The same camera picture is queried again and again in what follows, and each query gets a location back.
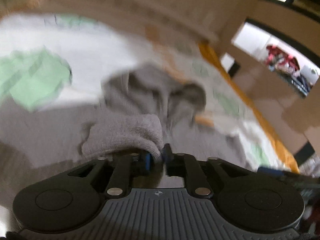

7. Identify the grey knitted hoodie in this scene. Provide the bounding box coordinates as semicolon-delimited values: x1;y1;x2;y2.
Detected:
0;64;253;205

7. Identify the red clothes pile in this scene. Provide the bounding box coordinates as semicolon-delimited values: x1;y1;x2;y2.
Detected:
264;44;300;74

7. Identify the white leaf-print duvet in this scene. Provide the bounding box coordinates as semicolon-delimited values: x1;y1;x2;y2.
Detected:
1;14;299;172

